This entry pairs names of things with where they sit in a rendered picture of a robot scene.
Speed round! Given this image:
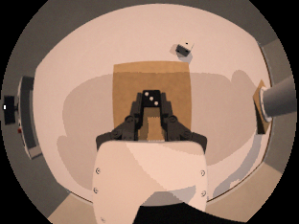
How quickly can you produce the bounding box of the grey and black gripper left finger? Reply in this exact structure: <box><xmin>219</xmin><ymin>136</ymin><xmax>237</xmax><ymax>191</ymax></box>
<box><xmin>96</xmin><ymin>93</ymin><xmax>144</xmax><ymax>151</ymax></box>

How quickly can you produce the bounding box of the brown mat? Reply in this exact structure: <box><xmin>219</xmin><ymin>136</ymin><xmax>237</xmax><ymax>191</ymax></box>
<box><xmin>112</xmin><ymin>61</ymin><xmax>192</xmax><ymax>140</ymax></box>

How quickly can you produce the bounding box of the beige die with black pips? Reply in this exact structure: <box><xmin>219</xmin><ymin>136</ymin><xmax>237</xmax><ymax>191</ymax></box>
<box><xmin>175</xmin><ymin>37</ymin><xmax>194</xmax><ymax>56</ymax></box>

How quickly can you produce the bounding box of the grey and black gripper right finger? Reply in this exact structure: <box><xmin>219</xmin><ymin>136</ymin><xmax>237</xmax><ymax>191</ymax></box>
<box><xmin>159</xmin><ymin>92</ymin><xmax>207</xmax><ymax>154</ymax></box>

